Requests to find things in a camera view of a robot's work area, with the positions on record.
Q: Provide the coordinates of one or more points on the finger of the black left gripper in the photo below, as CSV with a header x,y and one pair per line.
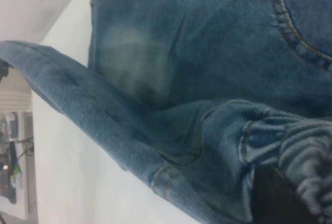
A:
x,y
3,68

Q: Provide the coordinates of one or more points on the blue faded denim pants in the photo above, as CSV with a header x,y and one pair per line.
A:
x,y
207,53

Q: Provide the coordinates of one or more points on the black background device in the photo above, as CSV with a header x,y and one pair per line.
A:
x,y
11,156

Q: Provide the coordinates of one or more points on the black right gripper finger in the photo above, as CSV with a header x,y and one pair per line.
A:
x,y
275,200

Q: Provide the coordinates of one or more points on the white slatted panel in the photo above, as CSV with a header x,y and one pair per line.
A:
x,y
14,100

